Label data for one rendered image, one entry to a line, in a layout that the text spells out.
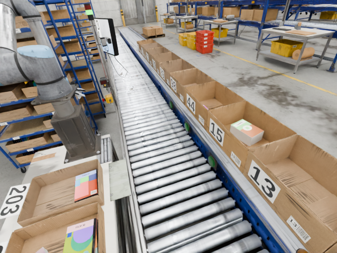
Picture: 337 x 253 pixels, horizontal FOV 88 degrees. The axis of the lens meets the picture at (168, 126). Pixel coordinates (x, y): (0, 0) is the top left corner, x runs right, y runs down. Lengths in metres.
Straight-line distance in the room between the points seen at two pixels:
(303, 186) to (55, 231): 1.22
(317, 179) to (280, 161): 0.16
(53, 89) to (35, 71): 0.12
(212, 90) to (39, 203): 1.45
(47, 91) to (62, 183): 0.57
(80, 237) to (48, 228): 0.20
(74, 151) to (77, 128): 0.21
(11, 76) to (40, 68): 0.14
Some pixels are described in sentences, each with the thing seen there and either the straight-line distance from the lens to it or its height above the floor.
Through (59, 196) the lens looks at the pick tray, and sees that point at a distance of 1.27.
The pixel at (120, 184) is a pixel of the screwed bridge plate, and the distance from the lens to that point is 1.16.
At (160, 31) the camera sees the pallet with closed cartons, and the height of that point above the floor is 0.28.
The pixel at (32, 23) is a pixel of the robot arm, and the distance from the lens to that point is 1.74.
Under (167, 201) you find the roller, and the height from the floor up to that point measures 0.75.
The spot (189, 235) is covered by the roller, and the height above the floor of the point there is 0.74.
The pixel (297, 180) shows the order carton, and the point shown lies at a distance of 1.07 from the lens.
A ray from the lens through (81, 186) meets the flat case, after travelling 1.20.
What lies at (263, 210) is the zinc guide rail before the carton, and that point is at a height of 0.89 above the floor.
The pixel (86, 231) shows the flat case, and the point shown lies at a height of 0.80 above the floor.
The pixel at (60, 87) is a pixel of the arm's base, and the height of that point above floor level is 1.27.
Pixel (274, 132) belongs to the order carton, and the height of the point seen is 0.97.
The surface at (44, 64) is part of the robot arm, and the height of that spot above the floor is 1.41.
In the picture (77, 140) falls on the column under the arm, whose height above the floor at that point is 0.90.
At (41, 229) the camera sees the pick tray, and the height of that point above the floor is 0.79.
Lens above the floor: 1.64
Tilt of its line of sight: 36 degrees down
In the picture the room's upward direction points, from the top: 6 degrees counter-clockwise
